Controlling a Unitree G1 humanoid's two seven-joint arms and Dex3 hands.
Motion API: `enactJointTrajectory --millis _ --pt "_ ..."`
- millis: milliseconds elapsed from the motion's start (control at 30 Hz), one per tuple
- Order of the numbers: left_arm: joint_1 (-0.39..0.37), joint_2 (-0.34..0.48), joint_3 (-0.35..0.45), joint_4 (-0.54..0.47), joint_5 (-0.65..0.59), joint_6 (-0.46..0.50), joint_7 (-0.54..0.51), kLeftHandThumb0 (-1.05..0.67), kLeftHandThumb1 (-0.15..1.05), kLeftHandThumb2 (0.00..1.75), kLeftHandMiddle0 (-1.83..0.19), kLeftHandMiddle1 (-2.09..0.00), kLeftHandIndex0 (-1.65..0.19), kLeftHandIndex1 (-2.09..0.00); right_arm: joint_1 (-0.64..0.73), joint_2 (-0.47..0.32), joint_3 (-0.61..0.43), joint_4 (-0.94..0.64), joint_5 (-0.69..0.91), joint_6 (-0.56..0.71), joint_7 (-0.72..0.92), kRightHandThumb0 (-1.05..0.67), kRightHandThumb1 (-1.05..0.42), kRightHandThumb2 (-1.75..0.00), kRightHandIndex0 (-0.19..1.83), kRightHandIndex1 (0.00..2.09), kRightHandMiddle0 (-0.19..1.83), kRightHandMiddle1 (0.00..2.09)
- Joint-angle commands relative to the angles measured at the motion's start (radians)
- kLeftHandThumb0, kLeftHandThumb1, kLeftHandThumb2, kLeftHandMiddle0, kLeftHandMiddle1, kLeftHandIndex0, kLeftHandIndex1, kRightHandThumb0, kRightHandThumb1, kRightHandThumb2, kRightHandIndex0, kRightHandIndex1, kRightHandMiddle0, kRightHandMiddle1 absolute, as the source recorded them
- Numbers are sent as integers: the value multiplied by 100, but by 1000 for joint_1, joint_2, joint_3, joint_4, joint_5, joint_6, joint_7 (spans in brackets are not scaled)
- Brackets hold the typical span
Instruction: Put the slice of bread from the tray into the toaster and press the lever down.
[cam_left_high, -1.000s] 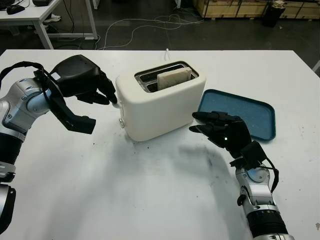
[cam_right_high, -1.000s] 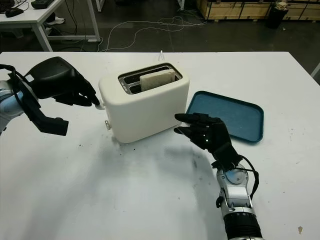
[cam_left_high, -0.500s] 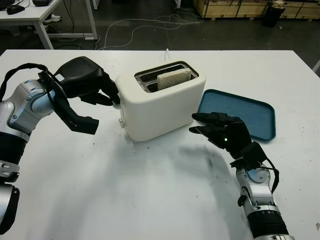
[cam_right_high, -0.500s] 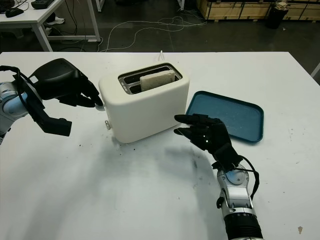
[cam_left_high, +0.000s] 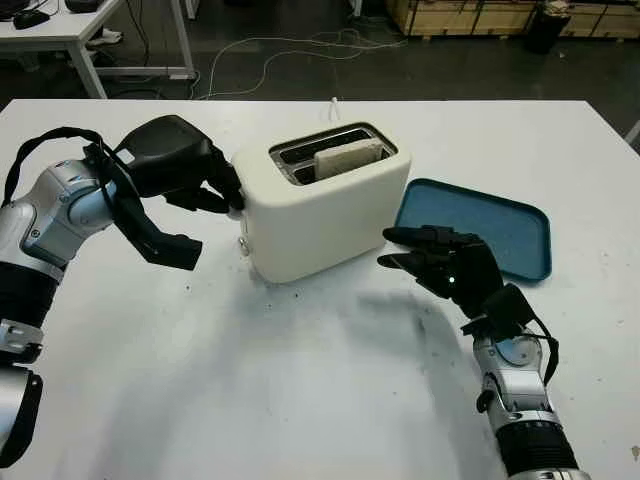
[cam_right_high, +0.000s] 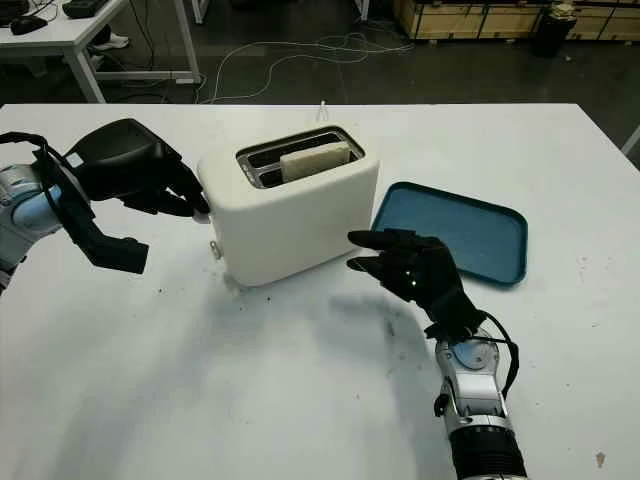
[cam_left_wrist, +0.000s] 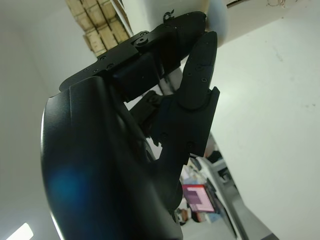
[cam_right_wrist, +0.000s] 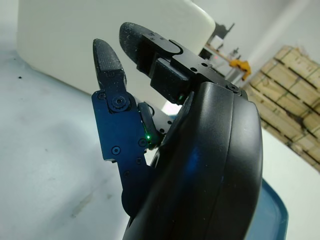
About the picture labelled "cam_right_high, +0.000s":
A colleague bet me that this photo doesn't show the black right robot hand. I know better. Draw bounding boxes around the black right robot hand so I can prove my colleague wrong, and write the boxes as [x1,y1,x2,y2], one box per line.
[346,228,487,342]

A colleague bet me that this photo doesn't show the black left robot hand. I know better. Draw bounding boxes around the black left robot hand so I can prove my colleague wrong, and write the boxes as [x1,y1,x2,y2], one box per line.
[64,117,212,219]

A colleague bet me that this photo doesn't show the white foam block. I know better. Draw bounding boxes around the white foam block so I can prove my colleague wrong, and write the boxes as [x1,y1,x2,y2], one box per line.
[279,140,350,186]

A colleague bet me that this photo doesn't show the blue plastic tray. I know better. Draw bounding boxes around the blue plastic tray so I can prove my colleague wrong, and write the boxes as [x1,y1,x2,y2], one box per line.
[369,180,530,289]

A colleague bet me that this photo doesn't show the white two-slot toaster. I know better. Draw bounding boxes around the white two-slot toaster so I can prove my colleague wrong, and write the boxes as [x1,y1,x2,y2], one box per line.
[195,124,382,297]

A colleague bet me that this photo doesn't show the white shoe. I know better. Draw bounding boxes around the white shoe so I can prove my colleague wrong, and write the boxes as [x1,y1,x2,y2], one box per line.
[89,29,132,52]

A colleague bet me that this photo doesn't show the black device on desk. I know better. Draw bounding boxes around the black device on desk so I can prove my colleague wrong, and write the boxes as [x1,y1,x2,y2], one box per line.
[61,0,109,19]

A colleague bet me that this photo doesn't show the black computer mouse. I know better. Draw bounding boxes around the black computer mouse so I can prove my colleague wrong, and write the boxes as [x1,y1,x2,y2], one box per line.
[10,15,49,36]

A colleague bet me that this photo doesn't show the stacked wooden crates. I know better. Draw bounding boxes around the stacked wooden crates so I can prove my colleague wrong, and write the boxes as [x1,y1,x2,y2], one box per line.
[393,0,640,42]

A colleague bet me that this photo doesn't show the black trash bin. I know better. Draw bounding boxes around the black trash bin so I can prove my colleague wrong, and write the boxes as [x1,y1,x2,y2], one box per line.
[531,11,572,58]

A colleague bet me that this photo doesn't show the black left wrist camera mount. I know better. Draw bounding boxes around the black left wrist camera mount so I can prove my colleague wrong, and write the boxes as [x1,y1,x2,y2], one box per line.
[31,144,151,276]

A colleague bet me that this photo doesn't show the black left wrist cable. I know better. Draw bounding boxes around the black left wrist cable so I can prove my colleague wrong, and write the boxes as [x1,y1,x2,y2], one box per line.
[0,130,66,221]

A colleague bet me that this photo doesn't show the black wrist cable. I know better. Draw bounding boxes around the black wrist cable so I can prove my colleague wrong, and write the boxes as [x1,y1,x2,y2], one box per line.
[478,309,522,397]
[0,130,66,221]

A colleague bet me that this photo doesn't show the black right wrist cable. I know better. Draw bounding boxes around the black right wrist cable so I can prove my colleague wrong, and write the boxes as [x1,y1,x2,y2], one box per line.
[478,309,522,397]

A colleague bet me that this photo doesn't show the white metal frame desk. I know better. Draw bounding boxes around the white metal frame desk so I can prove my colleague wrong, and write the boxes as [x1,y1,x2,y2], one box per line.
[0,0,202,104]

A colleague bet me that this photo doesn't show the white cable on floor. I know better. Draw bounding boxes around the white cable on floor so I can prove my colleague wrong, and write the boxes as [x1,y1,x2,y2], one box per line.
[199,31,416,105]

